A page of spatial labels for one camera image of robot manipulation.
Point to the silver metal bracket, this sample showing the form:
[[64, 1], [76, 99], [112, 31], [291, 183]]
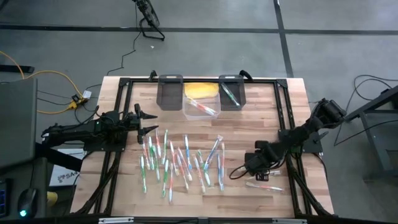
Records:
[[115, 220], [289, 221]]

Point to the black keyboard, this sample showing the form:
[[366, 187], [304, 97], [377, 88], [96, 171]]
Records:
[[3, 199]]

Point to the green white toothbrush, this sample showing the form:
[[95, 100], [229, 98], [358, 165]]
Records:
[[165, 179], [231, 96], [204, 168], [150, 152], [156, 166], [142, 169], [164, 144]]

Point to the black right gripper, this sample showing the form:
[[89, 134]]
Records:
[[262, 158]]

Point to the clear plastic bin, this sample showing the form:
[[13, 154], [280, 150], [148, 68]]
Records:
[[217, 96]]

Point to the black computer mouse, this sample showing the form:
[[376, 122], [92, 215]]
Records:
[[28, 200]]

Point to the black square base plate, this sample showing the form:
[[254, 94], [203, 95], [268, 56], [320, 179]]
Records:
[[93, 147], [314, 146]]

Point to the white printed sheet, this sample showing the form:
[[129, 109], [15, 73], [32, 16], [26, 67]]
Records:
[[65, 179]]

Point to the blue white toothbrush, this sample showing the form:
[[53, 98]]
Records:
[[220, 172], [213, 152], [187, 152]]

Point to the yellow plastic object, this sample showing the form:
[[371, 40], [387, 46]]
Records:
[[53, 199]]

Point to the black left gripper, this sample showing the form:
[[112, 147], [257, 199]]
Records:
[[139, 124]]

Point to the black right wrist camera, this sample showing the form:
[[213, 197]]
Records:
[[262, 145]]

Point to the black metal side table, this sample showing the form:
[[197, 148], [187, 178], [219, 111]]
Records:
[[370, 105]]

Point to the yellow cloth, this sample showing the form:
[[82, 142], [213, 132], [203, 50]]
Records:
[[202, 90]]

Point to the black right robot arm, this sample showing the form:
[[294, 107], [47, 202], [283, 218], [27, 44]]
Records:
[[311, 124]]

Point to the pile of bagged toothbrushes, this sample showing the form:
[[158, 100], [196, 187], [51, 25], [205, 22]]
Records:
[[199, 174]]

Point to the yellow black power plug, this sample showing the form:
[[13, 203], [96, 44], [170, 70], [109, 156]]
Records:
[[74, 102]]

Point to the white power adapter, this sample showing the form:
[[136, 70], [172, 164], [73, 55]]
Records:
[[87, 94]]

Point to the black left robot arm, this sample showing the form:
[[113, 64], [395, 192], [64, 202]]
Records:
[[77, 132]]

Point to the black aluminium table frame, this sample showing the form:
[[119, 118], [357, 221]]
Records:
[[264, 80]]

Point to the dark translucent grey bin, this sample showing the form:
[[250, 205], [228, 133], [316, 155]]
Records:
[[169, 96], [237, 93]]

